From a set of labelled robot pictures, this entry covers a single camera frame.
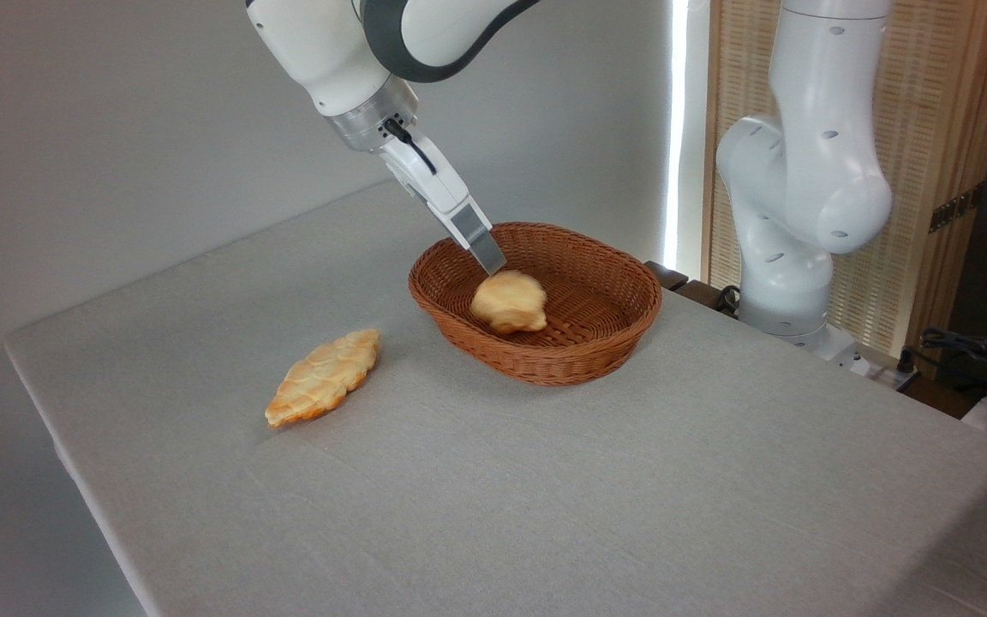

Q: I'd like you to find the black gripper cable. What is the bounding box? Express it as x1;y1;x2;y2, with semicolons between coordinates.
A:
384;118;439;177

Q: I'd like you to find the brown wicker basket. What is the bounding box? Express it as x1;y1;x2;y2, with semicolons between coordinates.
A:
408;222;663;387

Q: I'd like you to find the long leaf-shaped bread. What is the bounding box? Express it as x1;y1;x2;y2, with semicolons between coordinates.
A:
265;329;381;429

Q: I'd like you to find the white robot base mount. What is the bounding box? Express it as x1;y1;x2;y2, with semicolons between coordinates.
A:
789;324;878;378

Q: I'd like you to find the bamboo folding screen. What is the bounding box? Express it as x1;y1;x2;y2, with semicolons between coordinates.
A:
703;0;987;361

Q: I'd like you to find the dark metal screen hinge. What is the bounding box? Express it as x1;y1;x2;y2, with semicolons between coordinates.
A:
929;184;985;234

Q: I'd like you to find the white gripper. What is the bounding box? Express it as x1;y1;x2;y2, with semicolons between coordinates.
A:
378;130;508;277

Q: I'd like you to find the dark brown wooden stand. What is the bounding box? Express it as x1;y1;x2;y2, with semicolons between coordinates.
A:
643;260;743;316

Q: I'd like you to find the round bread roll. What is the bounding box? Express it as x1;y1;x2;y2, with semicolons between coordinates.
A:
470;270;548;335

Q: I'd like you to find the grey tablecloth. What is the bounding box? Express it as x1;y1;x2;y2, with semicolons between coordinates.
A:
3;180;987;617

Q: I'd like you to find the black cable bundle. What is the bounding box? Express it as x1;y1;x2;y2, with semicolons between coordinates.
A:
918;326;987;404

